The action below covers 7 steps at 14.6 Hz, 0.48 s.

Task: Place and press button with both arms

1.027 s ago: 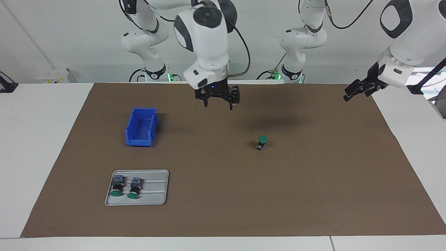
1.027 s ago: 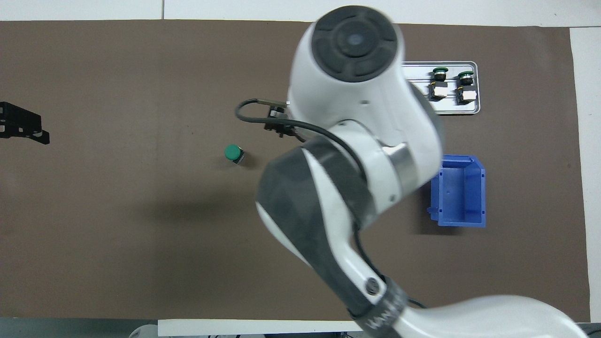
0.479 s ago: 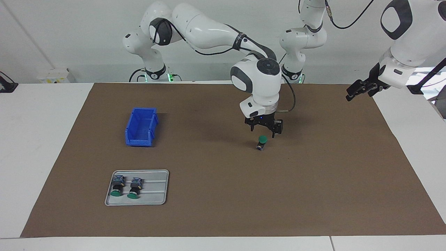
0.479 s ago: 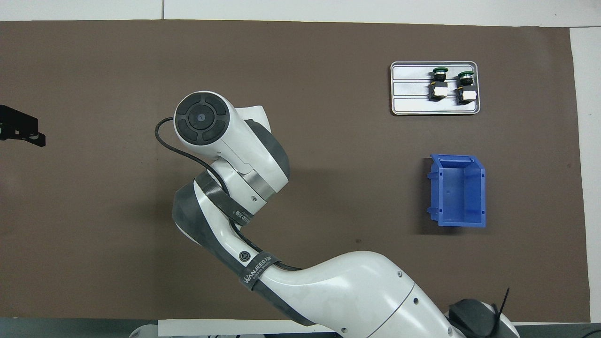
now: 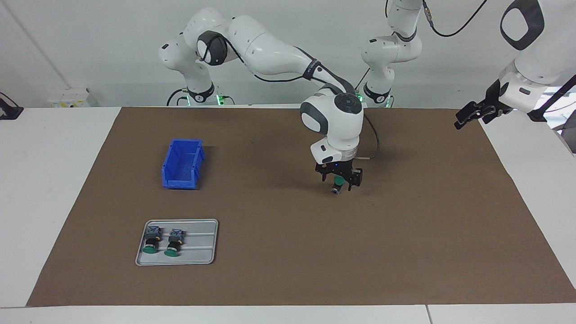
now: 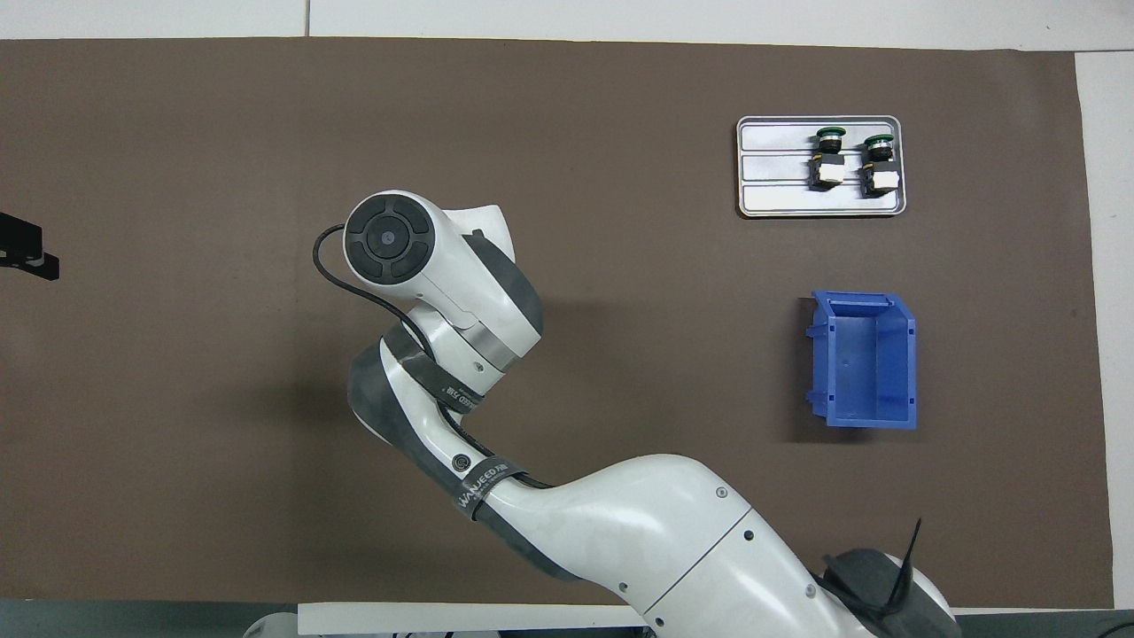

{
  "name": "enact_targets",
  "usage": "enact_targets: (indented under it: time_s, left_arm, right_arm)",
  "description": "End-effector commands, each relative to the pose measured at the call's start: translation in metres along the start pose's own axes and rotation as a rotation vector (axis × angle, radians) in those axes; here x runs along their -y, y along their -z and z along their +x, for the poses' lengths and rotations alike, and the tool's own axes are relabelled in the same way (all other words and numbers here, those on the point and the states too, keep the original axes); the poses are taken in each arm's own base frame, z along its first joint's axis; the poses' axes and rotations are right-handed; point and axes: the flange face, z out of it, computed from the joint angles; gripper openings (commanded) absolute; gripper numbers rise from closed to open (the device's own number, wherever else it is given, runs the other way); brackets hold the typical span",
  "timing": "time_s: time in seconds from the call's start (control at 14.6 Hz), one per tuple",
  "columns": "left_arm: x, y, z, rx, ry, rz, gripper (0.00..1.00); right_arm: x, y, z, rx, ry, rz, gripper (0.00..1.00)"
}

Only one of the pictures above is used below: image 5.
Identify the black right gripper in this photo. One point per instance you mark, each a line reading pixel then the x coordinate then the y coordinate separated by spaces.
pixel 337 167

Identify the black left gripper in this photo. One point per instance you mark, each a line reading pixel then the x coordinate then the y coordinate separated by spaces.
pixel 495 101

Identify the green push button switch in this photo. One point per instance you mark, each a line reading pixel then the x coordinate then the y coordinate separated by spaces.
pixel 152 236
pixel 338 181
pixel 174 238

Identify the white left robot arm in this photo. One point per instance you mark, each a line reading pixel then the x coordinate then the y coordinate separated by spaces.
pixel 391 49

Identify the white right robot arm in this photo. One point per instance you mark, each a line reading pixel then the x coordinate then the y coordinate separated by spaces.
pixel 270 49

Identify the brown paper table mat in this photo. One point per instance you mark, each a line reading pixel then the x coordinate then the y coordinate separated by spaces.
pixel 337 247

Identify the grey office chair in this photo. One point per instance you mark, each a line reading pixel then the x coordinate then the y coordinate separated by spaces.
pixel 569 135

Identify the blue plastic storage bin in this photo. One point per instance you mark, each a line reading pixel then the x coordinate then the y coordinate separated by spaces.
pixel 180 182

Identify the silver metal tray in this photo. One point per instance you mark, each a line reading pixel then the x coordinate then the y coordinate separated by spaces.
pixel 198 252

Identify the white power strip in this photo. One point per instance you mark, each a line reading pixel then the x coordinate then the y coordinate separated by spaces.
pixel 72 99

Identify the black camera stand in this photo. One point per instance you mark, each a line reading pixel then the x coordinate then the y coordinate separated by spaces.
pixel 551 101

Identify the black clamp mount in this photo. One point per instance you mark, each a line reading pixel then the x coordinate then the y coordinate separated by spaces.
pixel 9 110

